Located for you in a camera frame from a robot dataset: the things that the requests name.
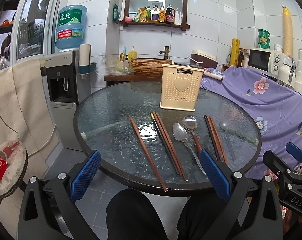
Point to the purple floral cloth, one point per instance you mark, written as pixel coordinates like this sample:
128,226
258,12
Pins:
276,109

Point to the round glass table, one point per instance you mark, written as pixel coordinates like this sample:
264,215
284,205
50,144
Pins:
101,122

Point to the all-steel spoon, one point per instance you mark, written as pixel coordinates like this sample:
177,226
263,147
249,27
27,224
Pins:
180,134

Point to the blue water jug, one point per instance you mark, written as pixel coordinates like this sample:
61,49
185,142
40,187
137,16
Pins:
69,33

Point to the beige tall roll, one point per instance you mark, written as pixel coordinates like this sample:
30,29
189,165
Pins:
288,31

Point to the yellow roll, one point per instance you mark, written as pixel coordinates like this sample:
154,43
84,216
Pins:
235,50

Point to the yellow soap bottle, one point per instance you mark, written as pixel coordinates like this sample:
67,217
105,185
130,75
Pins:
132,54

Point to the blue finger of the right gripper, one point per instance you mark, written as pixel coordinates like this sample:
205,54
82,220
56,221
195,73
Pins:
294,151

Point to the brown wooden chopstick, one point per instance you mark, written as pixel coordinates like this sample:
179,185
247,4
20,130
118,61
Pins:
147,154

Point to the beige cloth cover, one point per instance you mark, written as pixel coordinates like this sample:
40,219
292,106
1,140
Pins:
24,113

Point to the white microwave oven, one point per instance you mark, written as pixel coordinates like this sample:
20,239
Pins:
267,61

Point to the brown glass bottle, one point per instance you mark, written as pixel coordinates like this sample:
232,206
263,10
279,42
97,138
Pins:
240,59

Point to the cream plastic utensil holder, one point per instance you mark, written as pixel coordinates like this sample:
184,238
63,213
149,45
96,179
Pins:
180,87

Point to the brown white rice cooker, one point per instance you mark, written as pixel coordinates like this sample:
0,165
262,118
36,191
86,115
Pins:
203,59

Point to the stool with cushion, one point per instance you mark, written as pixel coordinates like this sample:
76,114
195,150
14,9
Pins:
13,167

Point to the white pan with lid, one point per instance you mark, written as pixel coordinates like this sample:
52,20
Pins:
206,71

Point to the wooden framed wall shelf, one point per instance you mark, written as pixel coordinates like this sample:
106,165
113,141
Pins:
152,12

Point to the green stacked bowls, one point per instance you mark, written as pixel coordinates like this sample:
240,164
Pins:
263,39

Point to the wooden-handled steel spoon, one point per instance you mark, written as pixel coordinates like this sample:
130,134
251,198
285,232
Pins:
190,123

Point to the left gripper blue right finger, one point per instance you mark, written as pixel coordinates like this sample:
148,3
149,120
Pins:
217,178

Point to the dark soy sauce bottle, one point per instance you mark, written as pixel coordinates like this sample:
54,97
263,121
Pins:
170,15

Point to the plastic bag with items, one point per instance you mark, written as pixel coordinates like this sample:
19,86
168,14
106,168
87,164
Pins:
114,66

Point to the white kettle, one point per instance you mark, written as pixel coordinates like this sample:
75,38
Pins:
286,74

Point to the brass faucet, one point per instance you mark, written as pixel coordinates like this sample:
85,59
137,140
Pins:
165,52

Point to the paper cup dispenser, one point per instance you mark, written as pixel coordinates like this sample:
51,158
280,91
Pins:
85,66

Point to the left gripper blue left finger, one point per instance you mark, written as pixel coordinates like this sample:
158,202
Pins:
82,175

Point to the wooden counter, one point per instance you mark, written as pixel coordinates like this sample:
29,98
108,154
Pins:
115,79

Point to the water dispenser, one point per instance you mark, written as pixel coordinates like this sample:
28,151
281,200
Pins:
66,91

